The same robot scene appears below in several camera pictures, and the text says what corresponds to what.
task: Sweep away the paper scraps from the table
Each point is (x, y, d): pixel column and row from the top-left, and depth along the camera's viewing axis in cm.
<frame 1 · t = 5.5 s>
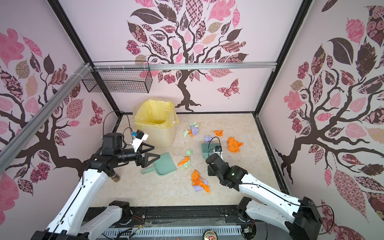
left hand: (155, 154, 70), fingers open
right hand: (211, 162, 80), fingers closed
green plastic dustpan: (163, 166, 90), point 3 cm above the table
cream trash bin: (161, 136, 90), point 15 cm above the table
yellow bin liner bag: (156, 112, 98), point 19 cm above the table
orange purple paper pile front: (198, 183, 85), point 2 cm above the table
orange green paper scrap centre: (183, 161, 94), point 2 cm above the table
small green paper scrap: (189, 152, 99), on the table
purple paper scrap: (207, 138, 103), point 4 cm above the table
large orange paper scrap right: (233, 145, 102), on the table

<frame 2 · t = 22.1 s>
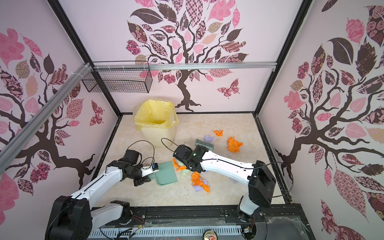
left hand: (146, 178, 85), fingers closed
right hand: (205, 148, 79), fingers closed
green plastic dustpan: (166, 174, 90), on the table
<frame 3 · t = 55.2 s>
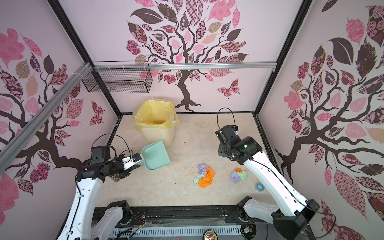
left hand: (135, 164, 76), fingers closed
right hand: (225, 148, 73), fingers closed
green plastic dustpan: (154, 155, 79), point 17 cm above the table
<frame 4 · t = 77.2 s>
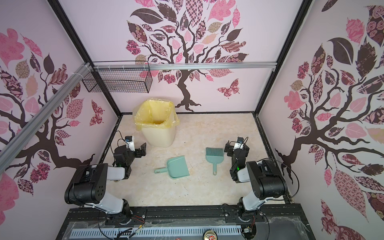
left hand: (139, 144, 94), fingers open
right hand: (237, 141, 91), fingers open
green plastic dustpan: (176, 167, 92), on the table
